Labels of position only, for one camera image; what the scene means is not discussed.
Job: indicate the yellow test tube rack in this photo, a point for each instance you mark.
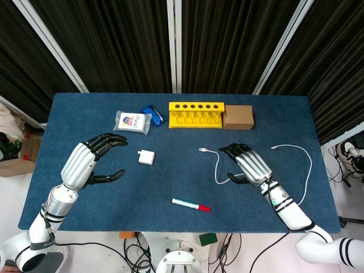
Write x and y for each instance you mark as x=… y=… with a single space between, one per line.
x=170 y=106

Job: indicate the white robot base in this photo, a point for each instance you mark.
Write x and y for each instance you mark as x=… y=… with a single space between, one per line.
x=176 y=256

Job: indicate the black pleated curtain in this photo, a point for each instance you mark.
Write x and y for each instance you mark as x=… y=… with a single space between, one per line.
x=113 y=42
x=227 y=42
x=25 y=71
x=335 y=71

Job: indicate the grey trouser leg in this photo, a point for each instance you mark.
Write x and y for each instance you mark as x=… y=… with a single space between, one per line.
x=55 y=261

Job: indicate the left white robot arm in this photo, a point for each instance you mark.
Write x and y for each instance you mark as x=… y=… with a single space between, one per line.
x=39 y=227

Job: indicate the black and white sneaker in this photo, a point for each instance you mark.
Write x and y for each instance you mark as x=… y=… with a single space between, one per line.
x=351 y=156

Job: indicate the blue felt table mat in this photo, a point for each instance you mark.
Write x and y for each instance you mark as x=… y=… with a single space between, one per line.
x=142 y=193

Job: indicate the brown cardboard box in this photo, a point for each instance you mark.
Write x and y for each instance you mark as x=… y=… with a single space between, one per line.
x=238 y=116

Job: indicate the white frame post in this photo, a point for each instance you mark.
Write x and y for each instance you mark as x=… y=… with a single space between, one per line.
x=174 y=45
x=284 y=42
x=51 y=42

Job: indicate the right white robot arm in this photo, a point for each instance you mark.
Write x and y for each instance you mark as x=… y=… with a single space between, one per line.
x=290 y=210

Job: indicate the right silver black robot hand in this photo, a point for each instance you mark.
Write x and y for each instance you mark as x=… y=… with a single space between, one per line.
x=253 y=165

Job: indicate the green pad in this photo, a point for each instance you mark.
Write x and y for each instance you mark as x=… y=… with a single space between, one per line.
x=208 y=239

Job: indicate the white marker with red cap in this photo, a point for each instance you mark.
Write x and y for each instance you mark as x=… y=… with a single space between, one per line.
x=187 y=204

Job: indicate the white tissue packet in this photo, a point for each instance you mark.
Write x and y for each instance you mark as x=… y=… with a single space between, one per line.
x=132 y=122

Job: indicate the white charger block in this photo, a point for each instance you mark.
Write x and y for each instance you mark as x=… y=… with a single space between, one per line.
x=147 y=157

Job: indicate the cream knitted cloth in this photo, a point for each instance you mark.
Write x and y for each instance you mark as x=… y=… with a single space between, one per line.
x=10 y=119

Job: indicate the blue snack wrapper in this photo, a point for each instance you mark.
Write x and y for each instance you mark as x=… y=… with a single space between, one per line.
x=155 y=116

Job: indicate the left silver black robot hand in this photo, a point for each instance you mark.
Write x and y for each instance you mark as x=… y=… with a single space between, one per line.
x=76 y=162

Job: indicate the open cardboard carton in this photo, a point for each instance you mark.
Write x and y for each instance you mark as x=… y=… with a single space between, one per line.
x=17 y=165

